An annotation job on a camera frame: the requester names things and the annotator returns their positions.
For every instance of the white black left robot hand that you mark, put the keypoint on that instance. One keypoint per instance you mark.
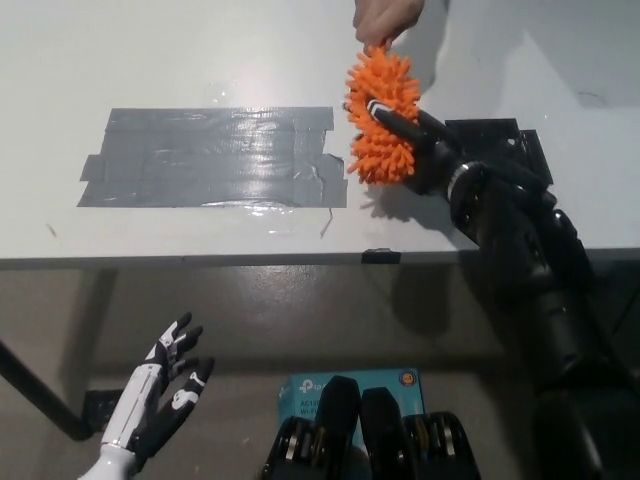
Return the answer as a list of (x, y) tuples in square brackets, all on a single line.
[(150, 400)]

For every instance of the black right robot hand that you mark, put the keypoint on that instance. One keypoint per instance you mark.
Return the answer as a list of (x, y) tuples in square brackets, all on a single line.
[(435, 155)]

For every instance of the bare person hand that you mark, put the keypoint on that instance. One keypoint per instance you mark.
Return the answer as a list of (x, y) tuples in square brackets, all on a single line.
[(387, 20)]

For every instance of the orange microfiber duster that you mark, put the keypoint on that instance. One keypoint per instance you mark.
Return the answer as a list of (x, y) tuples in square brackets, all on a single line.
[(382, 155)]

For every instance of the black table foot plate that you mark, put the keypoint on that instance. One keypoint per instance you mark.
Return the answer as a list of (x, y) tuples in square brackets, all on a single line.
[(102, 406)]

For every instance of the black tape patch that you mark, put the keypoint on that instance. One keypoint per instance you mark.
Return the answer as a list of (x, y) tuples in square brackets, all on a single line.
[(487, 130)]

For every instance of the black table leg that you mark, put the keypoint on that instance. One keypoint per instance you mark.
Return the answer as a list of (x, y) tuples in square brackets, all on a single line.
[(40, 390)]

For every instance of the teal router box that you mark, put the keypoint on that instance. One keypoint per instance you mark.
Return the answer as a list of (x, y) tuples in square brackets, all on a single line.
[(395, 382)]

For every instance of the grey duct tape patch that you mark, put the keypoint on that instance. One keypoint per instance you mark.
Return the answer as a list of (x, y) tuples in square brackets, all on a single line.
[(215, 160)]

